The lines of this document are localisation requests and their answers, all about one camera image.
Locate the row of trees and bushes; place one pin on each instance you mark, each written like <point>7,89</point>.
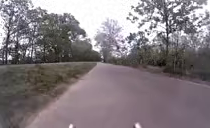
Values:
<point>179,46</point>

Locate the pale bare tree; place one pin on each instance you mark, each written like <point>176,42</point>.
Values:
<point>108,38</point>

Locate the grey asphalt path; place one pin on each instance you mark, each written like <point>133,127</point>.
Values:
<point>126,96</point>

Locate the robot's own part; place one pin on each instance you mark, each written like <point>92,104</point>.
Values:
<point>137,125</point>
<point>71,126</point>

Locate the grass verge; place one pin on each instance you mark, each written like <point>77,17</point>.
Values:
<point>29,80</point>

